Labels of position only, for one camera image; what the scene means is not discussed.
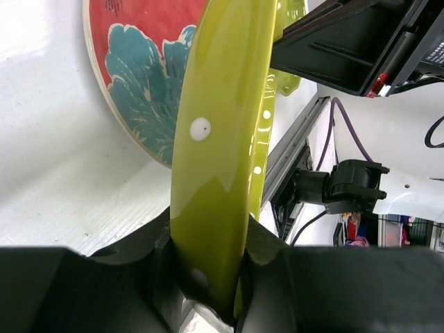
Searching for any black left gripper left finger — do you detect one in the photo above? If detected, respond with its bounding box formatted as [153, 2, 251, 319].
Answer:
[1, 211, 183, 332]

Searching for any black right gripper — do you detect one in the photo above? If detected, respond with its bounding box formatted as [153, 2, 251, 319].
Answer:
[293, 0, 443, 96]

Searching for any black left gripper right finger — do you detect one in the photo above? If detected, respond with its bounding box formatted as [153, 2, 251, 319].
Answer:
[235, 219, 443, 332]

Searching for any green polka dot bowl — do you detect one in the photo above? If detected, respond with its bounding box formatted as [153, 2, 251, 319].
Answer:
[266, 0, 308, 99]
[170, 1, 277, 322]

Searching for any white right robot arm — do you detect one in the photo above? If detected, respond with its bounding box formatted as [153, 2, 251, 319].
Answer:
[271, 1, 443, 221]

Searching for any red plate with teal flower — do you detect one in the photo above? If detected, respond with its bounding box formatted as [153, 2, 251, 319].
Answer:
[83, 0, 206, 167]

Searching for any aluminium front rail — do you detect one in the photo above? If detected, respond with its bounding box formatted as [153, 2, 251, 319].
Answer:
[261, 95, 330, 207]

